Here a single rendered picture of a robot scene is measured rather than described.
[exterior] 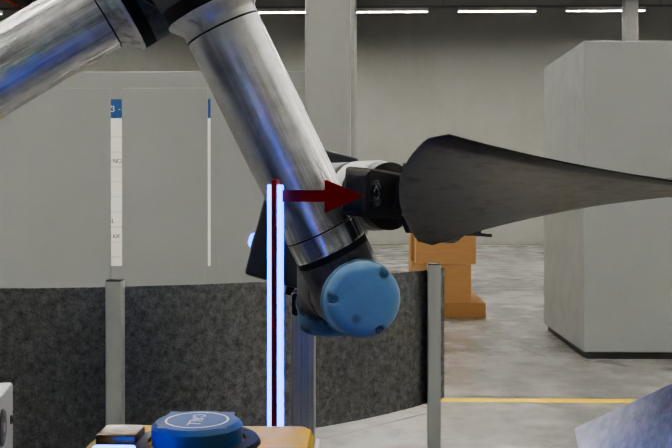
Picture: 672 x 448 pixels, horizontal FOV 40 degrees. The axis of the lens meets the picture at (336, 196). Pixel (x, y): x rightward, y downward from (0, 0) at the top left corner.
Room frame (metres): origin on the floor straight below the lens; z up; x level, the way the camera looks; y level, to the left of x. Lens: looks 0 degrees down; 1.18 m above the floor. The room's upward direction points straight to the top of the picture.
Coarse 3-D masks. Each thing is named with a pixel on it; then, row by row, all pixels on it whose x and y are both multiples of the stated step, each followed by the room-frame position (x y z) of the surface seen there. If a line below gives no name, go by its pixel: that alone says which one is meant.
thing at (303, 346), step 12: (300, 336) 1.17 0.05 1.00; (312, 336) 1.17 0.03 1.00; (300, 348) 1.17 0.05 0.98; (312, 348) 1.17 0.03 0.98; (300, 360) 1.17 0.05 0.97; (312, 360) 1.17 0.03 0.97; (300, 372) 1.17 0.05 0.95; (312, 372) 1.17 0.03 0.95; (300, 384) 1.17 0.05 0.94; (312, 384) 1.17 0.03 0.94; (300, 396) 1.17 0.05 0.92; (312, 396) 1.17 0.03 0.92; (300, 408) 1.17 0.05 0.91; (312, 408) 1.17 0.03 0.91; (300, 420) 1.17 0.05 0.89; (312, 420) 1.17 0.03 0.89; (312, 432) 1.17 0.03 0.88
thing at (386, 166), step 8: (376, 168) 0.95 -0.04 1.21; (384, 168) 0.96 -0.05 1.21; (392, 168) 0.96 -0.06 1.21; (400, 168) 0.97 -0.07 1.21; (400, 176) 0.90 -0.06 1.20; (400, 208) 0.90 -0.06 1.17; (400, 216) 0.90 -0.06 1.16; (368, 224) 0.96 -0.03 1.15; (376, 224) 0.95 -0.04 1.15; (384, 224) 0.96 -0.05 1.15; (392, 224) 0.96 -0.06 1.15; (400, 224) 0.97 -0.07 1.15; (408, 232) 0.89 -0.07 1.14; (480, 232) 0.89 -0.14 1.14
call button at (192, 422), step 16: (176, 416) 0.41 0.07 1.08; (192, 416) 0.41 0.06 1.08; (208, 416) 0.41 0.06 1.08; (224, 416) 0.41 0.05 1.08; (160, 432) 0.39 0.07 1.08; (176, 432) 0.39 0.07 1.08; (192, 432) 0.39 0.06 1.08; (208, 432) 0.39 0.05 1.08; (224, 432) 0.39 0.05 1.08; (240, 432) 0.40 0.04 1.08
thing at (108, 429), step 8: (104, 432) 0.40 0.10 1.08; (112, 432) 0.40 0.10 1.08; (120, 432) 0.40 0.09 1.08; (128, 432) 0.40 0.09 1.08; (136, 432) 0.40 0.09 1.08; (144, 432) 0.41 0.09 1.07; (96, 440) 0.40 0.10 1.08; (104, 440) 0.40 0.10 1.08; (112, 440) 0.40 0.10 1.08; (120, 440) 0.40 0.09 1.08; (128, 440) 0.40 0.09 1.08; (136, 440) 0.40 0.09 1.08
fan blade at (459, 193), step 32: (416, 160) 0.60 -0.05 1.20; (448, 160) 0.59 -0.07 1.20; (480, 160) 0.58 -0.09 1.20; (512, 160) 0.58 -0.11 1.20; (544, 160) 0.57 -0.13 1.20; (416, 192) 0.67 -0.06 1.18; (448, 192) 0.67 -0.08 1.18; (480, 192) 0.67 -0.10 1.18; (512, 192) 0.67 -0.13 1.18; (544, 192) 0.66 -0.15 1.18; (576, 192) 0.66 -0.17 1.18; (608, 192) 0.66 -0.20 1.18; (640, 192) 0.67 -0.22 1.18; (416, 224) 0.73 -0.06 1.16; (448, 224) 0.74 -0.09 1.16; (480, 224) 0.74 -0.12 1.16
